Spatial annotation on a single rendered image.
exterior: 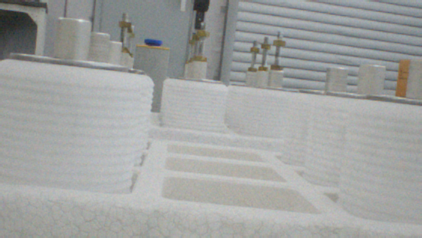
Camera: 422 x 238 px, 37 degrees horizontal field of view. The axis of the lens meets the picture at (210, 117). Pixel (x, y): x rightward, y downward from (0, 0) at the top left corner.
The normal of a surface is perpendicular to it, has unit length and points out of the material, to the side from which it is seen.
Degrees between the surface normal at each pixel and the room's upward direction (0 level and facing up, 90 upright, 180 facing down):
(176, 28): 90
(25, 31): 90
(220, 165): 90
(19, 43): 90
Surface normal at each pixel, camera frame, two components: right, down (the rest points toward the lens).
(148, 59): 0.09, 0.06
